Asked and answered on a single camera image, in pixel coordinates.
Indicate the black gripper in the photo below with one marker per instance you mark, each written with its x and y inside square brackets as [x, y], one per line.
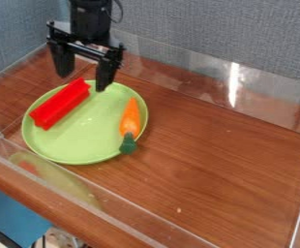
[67, 44]

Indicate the red rectangular block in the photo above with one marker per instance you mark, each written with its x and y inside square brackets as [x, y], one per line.
[49, 113]

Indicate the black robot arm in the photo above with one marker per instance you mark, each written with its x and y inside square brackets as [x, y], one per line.
[85, 36]

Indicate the green plate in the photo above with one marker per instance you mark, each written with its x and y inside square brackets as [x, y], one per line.
[86, 137]

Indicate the blue object under table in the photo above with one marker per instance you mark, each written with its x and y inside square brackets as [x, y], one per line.
[21, 223]

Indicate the orange toy carrot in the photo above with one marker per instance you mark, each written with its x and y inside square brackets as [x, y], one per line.
[130, 127]

